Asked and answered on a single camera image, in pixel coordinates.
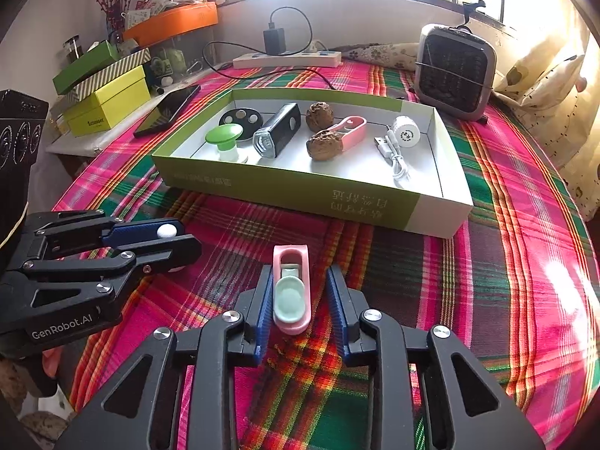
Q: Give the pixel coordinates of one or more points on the black bike light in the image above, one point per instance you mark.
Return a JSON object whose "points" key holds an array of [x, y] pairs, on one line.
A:
{"points": [[283, 124]]}

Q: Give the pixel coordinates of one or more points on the dark green box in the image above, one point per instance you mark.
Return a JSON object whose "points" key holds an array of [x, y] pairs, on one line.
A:
{"points": [[84, 68]]}

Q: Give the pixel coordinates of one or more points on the white power strip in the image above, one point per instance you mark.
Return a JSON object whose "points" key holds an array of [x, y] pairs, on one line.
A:
{"points": [[290, 60]]}

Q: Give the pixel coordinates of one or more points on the grey portable heater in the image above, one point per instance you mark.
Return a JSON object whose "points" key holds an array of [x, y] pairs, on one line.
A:
{"points": [[452, 70]]}

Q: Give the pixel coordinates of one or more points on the black window latch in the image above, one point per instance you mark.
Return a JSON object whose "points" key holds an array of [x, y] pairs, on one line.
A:
{"points": [[472, 11]]}

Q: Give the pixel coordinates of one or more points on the floral pillow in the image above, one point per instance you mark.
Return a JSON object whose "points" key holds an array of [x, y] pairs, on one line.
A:
{"points": [[379, 51]]}

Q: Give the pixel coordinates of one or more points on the green and white cardboard box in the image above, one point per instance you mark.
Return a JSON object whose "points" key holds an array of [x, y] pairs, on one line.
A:
{"points": [[328, 168]]}

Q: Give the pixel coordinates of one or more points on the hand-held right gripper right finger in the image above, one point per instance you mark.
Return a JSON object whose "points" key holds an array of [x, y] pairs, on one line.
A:
{"points": [[338, 318]]}

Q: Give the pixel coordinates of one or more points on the black charger plug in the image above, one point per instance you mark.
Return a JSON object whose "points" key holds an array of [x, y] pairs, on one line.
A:
{"points": [[274, 41]]}

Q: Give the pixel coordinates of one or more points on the green mushroom-shaped knob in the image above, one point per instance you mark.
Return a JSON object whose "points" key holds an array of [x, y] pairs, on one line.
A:
{"points": [[224, 133]]}

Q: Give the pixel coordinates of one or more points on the yellow-green box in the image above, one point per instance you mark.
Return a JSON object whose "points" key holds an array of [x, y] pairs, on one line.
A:
{"points": [[108, 108]]}

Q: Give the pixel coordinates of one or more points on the small white round object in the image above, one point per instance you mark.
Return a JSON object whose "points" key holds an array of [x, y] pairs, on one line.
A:
{"points": [[167, 231]]}

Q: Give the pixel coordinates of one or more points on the orange tray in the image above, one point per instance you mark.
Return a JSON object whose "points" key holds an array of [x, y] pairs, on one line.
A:
{"points": [[173, 21]]}

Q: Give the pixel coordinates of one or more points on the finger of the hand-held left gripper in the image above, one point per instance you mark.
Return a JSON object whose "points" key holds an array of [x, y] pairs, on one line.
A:
{"points": [[164, 255], [140, 232]]}

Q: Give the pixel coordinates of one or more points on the brown walnut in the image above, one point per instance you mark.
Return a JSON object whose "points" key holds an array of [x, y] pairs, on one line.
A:
{"points": [[319, 115], [324, 146]]}

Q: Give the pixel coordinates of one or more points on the person's floral clothing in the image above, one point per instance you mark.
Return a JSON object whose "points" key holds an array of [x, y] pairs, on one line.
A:
{"points": [[33, 408]]}

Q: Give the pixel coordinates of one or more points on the black round disc with buttons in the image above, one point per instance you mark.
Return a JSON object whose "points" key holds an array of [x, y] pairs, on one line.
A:
{"points": [[251, 119]]}

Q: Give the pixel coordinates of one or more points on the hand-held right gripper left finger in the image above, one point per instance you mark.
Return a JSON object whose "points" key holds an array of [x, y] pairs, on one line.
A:
{"points": [[263, 323]]}

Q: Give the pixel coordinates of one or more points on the striped gift box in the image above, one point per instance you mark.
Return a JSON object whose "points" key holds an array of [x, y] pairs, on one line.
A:
{"points": [[117, 68]]}

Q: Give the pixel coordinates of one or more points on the person's left hand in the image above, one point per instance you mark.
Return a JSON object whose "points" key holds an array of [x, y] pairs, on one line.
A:
{"points": [[49, 364]]}

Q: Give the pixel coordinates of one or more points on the glass jar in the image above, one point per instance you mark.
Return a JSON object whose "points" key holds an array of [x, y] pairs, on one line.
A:
{"points": [[73, 49]]}

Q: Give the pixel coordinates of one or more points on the cream heart print curtain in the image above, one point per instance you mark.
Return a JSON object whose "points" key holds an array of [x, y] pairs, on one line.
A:
{"points": [[553, 103]]}

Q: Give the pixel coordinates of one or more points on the white round device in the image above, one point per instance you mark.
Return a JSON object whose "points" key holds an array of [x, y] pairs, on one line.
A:
{"points": [[405, 131]]}

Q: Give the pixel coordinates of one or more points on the plaid tablecloth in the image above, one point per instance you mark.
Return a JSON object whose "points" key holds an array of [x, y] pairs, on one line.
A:
{"points": [[468, 290]]}

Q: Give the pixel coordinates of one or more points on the green mug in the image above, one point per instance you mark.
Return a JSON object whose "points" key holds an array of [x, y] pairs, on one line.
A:
{"points": [[166, 63]]}

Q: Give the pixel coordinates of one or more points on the black smartphone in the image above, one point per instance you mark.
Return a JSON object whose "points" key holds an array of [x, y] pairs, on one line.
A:
{"points": [[166, 110]]}

